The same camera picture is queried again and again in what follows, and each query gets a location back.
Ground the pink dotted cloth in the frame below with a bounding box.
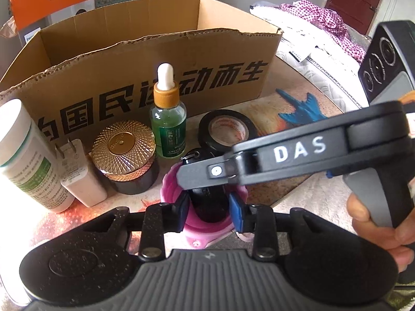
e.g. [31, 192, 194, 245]
[280, 3, 367, 63]

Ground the crumpled tan paper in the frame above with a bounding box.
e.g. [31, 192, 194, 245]
[0, 16, 18, 38]

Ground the white bottle with green label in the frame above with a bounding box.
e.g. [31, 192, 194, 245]
[0, 99, 75, 213]

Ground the dark jar with gold lid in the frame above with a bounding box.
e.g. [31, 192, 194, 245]
[91, 121, 160, 195]

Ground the green dropper bottle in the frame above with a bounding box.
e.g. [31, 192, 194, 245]
[149, 63, 188, 160]

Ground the white charger plug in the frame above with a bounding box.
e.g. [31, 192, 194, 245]
[55, 139, 108, 208]

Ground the pink silicone cup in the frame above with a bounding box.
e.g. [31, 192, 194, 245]
[161, 164, 249, 250]

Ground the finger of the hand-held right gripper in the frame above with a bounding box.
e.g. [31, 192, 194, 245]
[177, 154, 239, 190]

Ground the brown door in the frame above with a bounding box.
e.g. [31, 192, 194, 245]
[324, 0, 390, 36]

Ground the black tape roll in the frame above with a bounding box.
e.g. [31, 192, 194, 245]
[198, 110, 258, 157]

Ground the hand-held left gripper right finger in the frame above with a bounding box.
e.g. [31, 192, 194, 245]
[229, 192, 326, 263]

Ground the brown cardboard box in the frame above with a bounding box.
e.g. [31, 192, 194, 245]
[0, 0, 283, 143]

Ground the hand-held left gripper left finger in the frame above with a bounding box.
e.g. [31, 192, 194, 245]
[92, 191, 192, 264]

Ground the person's right hand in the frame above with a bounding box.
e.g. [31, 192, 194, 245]
[346, 194, 415, 274]

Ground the white bedding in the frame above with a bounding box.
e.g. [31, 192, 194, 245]
[250, 3, 372, 108]

